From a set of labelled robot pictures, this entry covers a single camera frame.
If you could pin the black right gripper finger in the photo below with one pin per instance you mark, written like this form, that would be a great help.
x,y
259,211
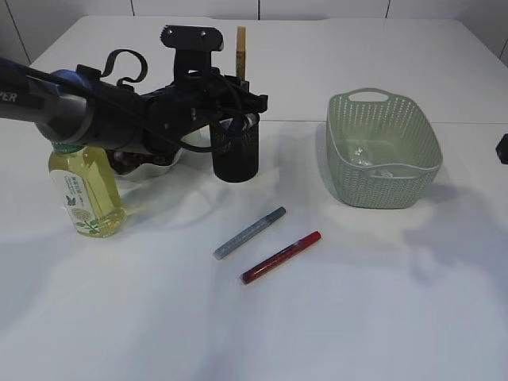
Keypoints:
x,y
502,149

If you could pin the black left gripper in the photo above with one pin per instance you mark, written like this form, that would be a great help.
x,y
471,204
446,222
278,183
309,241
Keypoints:
x,y
198,99

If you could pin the gold glitter pen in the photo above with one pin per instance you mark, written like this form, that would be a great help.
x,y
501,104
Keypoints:
x,y
241,53

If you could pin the purple artificial grape bunch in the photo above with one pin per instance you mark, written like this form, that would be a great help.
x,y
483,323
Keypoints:
x,y
125,162

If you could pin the yellow tea drink bottle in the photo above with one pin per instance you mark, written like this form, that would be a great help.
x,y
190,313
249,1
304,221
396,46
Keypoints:
x,y
86,185

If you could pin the clear plastic sheet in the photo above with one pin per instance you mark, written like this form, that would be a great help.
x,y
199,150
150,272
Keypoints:
x,y
361,157

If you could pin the silver glitter pen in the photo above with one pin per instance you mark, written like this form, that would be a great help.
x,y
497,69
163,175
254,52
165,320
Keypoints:
x,y
248,233

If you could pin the red glitter pen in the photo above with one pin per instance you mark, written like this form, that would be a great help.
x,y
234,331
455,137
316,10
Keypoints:
x,y
280,257

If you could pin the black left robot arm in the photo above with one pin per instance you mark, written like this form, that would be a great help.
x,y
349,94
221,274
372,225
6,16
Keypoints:
x,y
76,107

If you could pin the black mesh pen holder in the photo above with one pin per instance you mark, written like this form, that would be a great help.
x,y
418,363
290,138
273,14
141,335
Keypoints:
x,y
237,158

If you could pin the green wavy glass plate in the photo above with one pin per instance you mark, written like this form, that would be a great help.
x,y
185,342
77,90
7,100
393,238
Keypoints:
x,y
147,171

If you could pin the green plastic woven basket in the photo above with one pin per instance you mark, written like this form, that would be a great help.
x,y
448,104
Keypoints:
x,y
398,136

